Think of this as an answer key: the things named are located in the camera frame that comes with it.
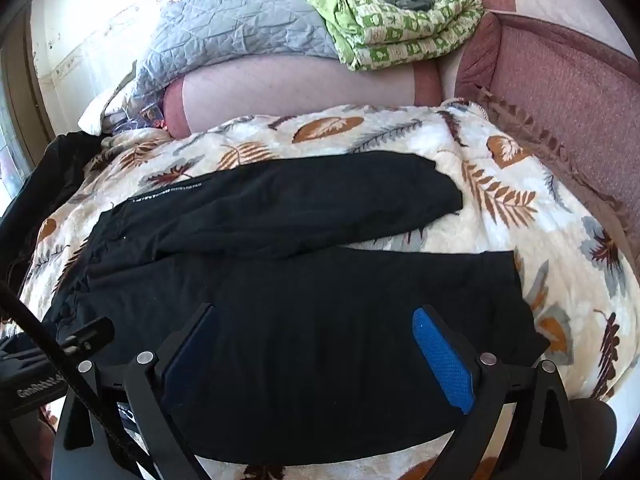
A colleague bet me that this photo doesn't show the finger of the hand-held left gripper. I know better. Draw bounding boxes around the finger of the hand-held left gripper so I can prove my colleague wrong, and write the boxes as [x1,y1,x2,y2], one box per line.
[55,316,116,356]

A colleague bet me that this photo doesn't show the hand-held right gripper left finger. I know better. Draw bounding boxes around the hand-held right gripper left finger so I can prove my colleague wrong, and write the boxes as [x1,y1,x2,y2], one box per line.
[51,302,221,480]

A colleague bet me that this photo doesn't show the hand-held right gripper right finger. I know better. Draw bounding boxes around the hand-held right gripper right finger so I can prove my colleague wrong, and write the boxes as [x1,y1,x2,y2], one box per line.
[411,304,586,480]

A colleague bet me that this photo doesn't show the black pants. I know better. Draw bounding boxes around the black pants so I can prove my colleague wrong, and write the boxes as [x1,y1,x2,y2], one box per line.
[42,150,551,466]

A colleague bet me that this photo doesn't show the leaf print fleece blanket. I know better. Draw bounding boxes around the leaf print fleece blanket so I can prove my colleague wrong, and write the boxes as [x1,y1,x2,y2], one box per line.
[0,100,638,480]

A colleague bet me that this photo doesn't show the black garment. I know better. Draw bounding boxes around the black garment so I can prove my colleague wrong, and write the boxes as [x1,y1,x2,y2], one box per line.
[0,130,108,291]

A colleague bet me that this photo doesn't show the white pillow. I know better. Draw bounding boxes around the white pillow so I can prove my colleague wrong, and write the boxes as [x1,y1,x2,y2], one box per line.
[77,92,118,136]

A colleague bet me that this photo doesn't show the pink and maroon sofa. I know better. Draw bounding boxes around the pink and maroon sofa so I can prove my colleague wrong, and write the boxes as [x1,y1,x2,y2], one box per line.
[162,0,640,271]

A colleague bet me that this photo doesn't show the green patterned blanket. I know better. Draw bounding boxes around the green patterned blanket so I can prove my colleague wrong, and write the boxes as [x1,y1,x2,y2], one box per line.
[292,0,485,72]

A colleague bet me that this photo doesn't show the grey quilted blanket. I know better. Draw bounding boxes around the grey quilted blanket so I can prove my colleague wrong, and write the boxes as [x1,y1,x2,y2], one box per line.
[102,0,351,128]

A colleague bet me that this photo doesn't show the black strap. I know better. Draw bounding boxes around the black strap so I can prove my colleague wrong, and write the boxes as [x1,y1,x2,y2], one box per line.
[0,280,151,480]

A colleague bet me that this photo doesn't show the window with brown frame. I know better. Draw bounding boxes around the window with brown frame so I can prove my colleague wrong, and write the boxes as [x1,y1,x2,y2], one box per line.
[0,10,53,211]

